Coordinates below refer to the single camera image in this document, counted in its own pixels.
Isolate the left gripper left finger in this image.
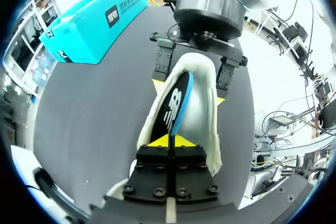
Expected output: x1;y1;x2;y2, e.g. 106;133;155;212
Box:
122;134;172;205

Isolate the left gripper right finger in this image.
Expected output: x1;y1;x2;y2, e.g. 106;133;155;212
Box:
173;134;219;205

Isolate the white shoe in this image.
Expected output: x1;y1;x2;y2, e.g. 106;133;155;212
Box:
106;52;224;201

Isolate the blue and black insole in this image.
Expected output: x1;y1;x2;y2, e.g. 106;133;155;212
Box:
149;71;194;143

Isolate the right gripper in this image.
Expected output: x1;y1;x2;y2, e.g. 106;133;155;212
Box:
149;0;249;107

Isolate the teal box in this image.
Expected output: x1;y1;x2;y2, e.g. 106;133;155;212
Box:
38;0;148;65

